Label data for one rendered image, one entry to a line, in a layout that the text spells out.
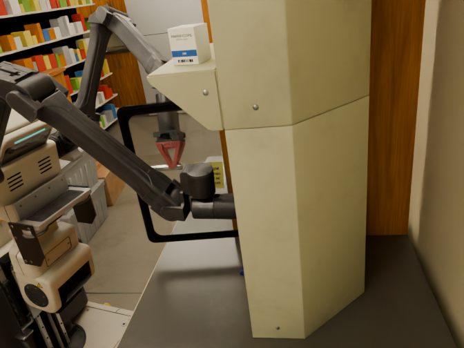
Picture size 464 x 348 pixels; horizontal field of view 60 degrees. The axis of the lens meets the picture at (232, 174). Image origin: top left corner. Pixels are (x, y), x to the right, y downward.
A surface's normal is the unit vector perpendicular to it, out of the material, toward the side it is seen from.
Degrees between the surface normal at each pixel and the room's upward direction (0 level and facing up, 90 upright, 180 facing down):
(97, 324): 0
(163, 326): 0
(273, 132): 90
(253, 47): 90
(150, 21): 90
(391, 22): 90
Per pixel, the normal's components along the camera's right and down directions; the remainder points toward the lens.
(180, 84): -0.14, 0.44
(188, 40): -0.39, 0.44
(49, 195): 0.93, 0.05
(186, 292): -0.12, -0.90
